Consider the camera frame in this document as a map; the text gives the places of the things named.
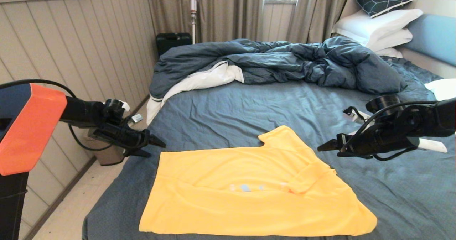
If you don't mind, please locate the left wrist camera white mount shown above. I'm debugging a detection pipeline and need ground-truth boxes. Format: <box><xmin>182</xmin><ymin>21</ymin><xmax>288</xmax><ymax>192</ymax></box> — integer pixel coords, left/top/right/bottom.
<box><xmin>103</xmin><ymin>99</ymin><xmax>144</xmax><ymax>125</ymax></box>

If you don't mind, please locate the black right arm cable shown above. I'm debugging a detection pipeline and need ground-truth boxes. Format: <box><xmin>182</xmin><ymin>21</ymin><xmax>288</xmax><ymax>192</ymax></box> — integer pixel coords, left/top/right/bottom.
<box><xmin>340</xmin><ymin>100</ymin><xmax>456</xmax><ymax>161</ymax></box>

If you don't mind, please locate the dark geometric patterned cushion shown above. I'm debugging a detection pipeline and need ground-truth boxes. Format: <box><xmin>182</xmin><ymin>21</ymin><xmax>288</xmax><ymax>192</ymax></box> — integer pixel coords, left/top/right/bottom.
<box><xmin>352</xmin><ymin>0</ymin><xmax>412</xmax><ymax>19</ymax></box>

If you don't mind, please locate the white stick vacuum cleaner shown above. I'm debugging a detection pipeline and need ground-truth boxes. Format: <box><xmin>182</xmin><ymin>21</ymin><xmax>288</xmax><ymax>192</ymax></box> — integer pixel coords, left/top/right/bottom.
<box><xmin>190</xmin><ymin>0</ymin><xmax>198</xmax><ymax>45</ymax></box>

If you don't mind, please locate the large white pillow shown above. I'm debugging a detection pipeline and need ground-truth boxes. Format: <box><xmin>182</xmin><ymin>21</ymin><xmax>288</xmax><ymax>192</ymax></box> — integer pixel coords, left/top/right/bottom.
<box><xmin>331</xmin><ymin>9</ymin><xmax>424</xmax><ymax>48</ymax></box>

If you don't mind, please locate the blue padded headboard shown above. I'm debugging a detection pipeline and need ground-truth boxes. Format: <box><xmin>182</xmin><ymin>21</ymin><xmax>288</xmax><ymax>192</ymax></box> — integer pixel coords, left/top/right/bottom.
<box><xmin>404</xmin><ymin>14</ymin><xmax>456</xmax><ymax>68</ymax></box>

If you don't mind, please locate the dark blue bed sheet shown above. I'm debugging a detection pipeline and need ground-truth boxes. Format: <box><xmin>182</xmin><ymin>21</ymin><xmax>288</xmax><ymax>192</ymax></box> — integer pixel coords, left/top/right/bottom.
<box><xmin>82</xmin><ymin>57</ymin><xmax>456</xmax><ymax>240</ymax></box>

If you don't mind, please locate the dark blue duvet white lining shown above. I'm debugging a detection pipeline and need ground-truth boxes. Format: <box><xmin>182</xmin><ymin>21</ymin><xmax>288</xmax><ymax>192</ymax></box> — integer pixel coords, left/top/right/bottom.
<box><xmin>147</xmin><ymin>37</ymin><xmax>407</xmax><ymax>125</ymax></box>

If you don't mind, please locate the white flat oblong object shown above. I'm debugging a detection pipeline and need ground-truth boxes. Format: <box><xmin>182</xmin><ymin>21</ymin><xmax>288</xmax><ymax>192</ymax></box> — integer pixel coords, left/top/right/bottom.
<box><xmin>417</xmin><ymin>137</ymin><xmax>448</xmax><ymax>153</ymax></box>

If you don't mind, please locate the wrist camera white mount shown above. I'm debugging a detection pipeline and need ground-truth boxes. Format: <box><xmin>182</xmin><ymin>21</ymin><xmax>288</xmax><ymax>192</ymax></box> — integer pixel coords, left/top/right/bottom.
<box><xmin>103</xmin><ymin>99</ymin><xmax>144</xmax><ymax>125</ymax></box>
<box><xmin>343</xmin><ymin>106</ymin><xmax>373</xmax><ymax>127</ymax></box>

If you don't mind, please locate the beige curtain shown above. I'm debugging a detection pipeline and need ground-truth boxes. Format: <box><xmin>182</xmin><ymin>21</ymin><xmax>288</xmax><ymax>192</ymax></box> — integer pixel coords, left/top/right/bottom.
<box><xmin>146</xmin><ymin>0</ymin><xmax>264</xmax><ymax>44</ymax></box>
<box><xmin>285</xmin><ymin>0</ymin><xmax>389</xmax><ymax>45</ymax></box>

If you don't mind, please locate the dark green hard case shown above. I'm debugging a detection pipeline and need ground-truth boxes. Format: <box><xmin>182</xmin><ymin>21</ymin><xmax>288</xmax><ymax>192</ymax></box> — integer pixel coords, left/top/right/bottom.
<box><xmin>156</xmin><ymin>33</ymin><xmax>193</xmax><ymax>57</ymax></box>

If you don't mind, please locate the beige headboard frame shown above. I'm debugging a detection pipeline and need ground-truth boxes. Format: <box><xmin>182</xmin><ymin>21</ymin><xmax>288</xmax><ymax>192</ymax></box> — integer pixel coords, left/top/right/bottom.
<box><xmin>338</xmin><ymin>0</ymin><xmax>456</xmax><ymax>79</ymax></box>

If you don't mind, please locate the brown trash bin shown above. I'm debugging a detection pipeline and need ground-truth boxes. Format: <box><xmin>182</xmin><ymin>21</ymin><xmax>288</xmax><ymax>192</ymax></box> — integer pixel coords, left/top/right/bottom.
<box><xmin>87</xmin><ymin>128</ymin><xmax>126</xmax><ymax>166</ymax></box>

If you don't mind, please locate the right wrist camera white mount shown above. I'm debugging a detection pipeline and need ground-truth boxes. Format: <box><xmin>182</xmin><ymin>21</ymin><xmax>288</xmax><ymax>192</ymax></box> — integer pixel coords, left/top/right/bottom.
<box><xmin>343</xmin><ymin>106</ymin><xmax>373</xmax><ymax>127</ymax></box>

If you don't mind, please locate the yellow printed t-shirt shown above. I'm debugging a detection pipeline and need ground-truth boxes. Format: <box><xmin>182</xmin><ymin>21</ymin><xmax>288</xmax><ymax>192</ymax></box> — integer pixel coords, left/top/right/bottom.
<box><xmin>139</xmin><ymin>125</ymin><xmax>377</xmax><ymax>237</ymax></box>

